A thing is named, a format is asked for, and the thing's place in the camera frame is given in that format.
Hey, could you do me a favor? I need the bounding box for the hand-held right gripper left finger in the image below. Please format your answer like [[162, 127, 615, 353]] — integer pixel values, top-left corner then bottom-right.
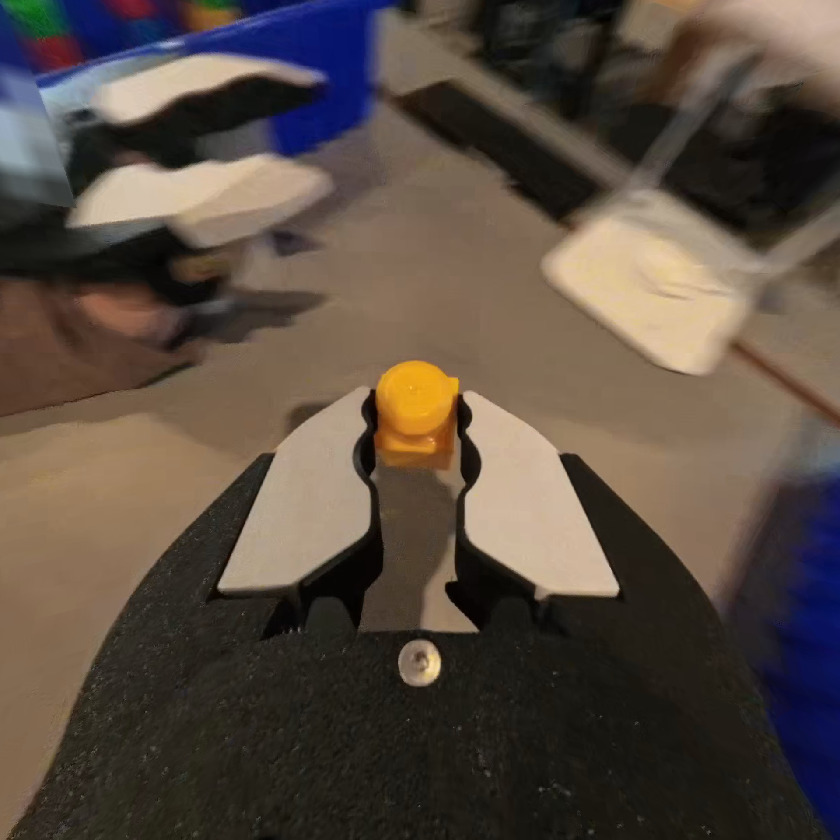
[[218, 387, 389, 615]]

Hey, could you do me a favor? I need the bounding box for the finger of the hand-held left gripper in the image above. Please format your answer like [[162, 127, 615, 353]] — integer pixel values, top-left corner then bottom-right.
[[66, 155, 337, 251], [91, 55, 331, 139]]

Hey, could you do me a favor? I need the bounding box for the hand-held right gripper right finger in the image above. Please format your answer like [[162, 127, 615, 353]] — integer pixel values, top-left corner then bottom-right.
[[453, 389, 622, 615]]

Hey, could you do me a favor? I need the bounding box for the yellow single-stud block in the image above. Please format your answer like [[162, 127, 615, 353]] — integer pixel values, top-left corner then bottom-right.
[[374, 361, 461, 470]]

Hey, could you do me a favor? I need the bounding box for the blue plastic bin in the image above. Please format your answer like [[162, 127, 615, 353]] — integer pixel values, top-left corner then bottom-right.
[[718, 453, 840, 812], [0, 0, 395, 158]]

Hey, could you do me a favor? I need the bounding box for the person's left forearm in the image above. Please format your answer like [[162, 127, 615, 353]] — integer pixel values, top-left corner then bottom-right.
[[0, 276, 205, 417]]

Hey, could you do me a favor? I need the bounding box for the pile of colourful toy blocks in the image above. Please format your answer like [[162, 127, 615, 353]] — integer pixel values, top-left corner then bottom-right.
[[0, 0, 245, 70]]

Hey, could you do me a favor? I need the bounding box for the person's left hand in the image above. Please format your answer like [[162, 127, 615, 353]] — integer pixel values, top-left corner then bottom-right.
[[74, 289, 199, 354]]

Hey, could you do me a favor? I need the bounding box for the white base document stand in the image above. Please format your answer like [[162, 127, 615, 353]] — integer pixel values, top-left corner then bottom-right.
[[542, 0, 840, 377]]

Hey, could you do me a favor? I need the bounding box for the black desk mat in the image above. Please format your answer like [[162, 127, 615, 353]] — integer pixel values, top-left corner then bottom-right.
[[401, 82, 605, 221]]

